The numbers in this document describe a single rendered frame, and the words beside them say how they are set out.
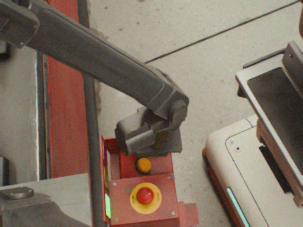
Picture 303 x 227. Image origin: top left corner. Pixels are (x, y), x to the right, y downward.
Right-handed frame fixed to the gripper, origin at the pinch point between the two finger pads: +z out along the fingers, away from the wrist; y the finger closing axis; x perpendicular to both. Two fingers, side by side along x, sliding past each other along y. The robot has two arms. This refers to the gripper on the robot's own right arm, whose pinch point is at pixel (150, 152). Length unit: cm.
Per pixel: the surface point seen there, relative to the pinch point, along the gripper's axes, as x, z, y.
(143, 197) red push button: 10.4, -0.2, 2.8
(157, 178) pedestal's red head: 5.7, 1.9, -1.2
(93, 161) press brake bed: -25, 81, 9
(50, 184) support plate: 10.6, -14.9, 22.1
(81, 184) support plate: 11.3, -16.3, 16.5
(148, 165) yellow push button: 0.6, 8.1, -0.7
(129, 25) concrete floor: -97, 81, -13
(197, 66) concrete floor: -68, 73, -42
